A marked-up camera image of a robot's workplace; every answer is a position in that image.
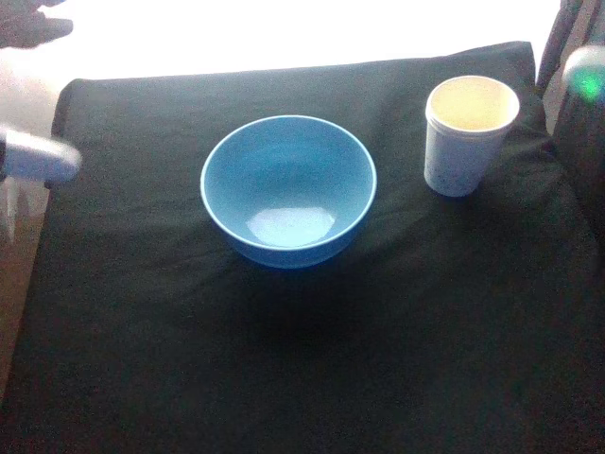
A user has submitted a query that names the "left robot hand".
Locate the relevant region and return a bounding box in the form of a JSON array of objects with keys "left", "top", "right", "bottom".
[{"left": 0, "top": 0, "right": 82, "bottom": 184}]

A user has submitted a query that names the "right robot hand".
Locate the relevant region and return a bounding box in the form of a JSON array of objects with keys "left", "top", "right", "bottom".
[{"left": 560, "top": 44, "right": 605, "bottom": 105}]

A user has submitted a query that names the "white paper cup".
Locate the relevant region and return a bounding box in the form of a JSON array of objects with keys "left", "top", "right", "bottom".
[{"left": 423, "top": 75, "right": 521, "bottom": 198}]

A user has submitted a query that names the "blue bowl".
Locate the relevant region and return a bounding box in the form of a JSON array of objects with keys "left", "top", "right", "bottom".
[{"left": 199, "top": 114, "right": 378, "bottom": 270}]

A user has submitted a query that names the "black table cloth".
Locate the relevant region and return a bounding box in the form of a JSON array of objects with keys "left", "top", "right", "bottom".
[{"left": 0, "top": 41, "right": 605, "bottom": 454}]

